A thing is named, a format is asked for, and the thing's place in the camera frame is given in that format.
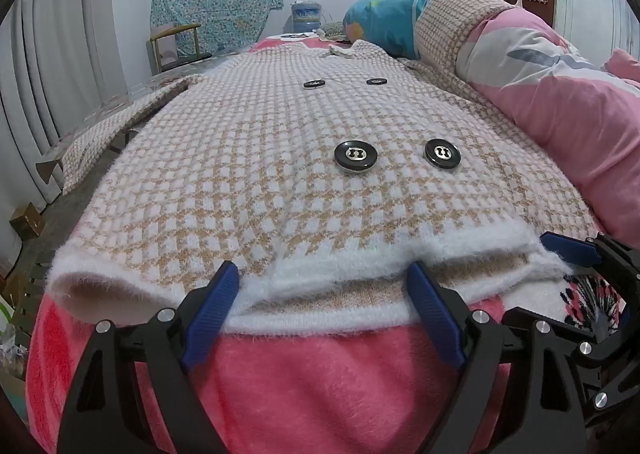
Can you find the cardboard box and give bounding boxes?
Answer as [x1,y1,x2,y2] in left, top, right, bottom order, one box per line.
[10,204,43,237]

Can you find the pink fleece blanket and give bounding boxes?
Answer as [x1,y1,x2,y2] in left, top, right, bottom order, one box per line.
[25,32,626,454]

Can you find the grey curtain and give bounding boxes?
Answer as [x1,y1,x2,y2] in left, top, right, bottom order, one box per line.
[0,0,126,260]

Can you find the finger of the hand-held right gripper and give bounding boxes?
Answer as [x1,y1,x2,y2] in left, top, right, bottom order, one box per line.
[540,231,640,295]
[501,307,640,430]

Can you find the blue patterned pillow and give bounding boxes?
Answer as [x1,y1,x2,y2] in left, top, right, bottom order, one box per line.
[343,0,446,60]

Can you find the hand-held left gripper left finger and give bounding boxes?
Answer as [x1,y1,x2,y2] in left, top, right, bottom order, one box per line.
[56,260,241,454]

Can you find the blue water jug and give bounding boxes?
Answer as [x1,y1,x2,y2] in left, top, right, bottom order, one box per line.
[291,0,323,35]

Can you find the tan white checked knit cardigan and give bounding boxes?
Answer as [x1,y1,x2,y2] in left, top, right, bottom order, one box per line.
[47,0,601,335]

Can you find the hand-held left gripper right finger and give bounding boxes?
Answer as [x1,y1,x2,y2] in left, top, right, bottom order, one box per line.
[406,261,586,454]

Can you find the wooden chair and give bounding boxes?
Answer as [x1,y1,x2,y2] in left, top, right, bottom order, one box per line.
[147,23,213,75]

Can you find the pink white quilt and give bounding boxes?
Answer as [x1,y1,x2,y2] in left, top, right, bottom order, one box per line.
[455,7,640,245]

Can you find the grey-green crumpled cloth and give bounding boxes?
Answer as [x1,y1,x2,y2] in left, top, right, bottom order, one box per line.
[320,22,351,41]

